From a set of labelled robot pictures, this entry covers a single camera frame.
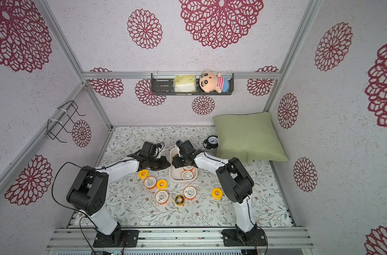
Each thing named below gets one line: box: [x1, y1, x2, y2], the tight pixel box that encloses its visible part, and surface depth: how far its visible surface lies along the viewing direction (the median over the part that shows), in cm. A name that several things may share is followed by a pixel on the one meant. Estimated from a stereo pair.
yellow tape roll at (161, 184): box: [156, 179, 168, 191], surface depth 92 cm
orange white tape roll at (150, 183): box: [144, 176, 157, 190], surface depth 92 cm
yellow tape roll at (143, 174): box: [138, 168, 150, 181], surface depth 95 cm
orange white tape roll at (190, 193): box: [183, 185, 197, 201], surface depth 88 cm
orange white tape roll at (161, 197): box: [155, 190, 170, 205], surface depth 87 cm
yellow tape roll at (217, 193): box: [211, 187, 223, 201], surface depth 88 cm
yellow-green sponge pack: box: [173, 74, 197, 93], surface depth 92 cm
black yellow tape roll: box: [174, 194, 185, 207], surface depth 87 cm
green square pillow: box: [212, 111, 289, 163], surface depth 98 cm
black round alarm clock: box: [202, 135, 219, 150], surface depth 111 cm
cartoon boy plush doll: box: [199, 69, 230, 94], surface depth 88 cm
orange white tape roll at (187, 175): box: [181, 170, 194, 181], surface depth 95 cm
